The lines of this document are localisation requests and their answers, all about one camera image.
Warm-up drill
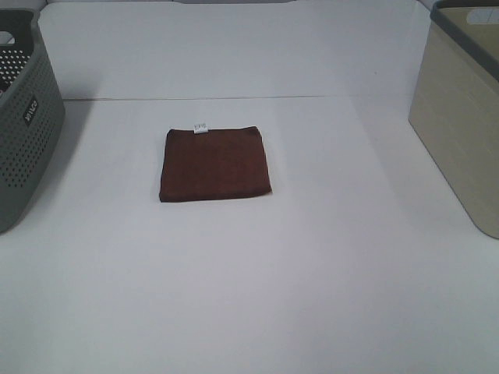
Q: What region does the folded brown towel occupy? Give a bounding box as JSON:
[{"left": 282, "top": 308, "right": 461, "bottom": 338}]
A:
[{"left": 159, "top": 126, "right": 272, "bottom": 203}]

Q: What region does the beige plastic basket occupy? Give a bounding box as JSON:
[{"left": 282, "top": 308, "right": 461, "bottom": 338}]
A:
[{"left": 409, "top": 1, "right": 498, "bottom": 238}]

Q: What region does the grey perforated plastic basket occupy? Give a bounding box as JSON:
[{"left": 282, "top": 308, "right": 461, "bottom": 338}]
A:
[{"left": 1, "top": 9, "right": 65, "bottom": 231}]

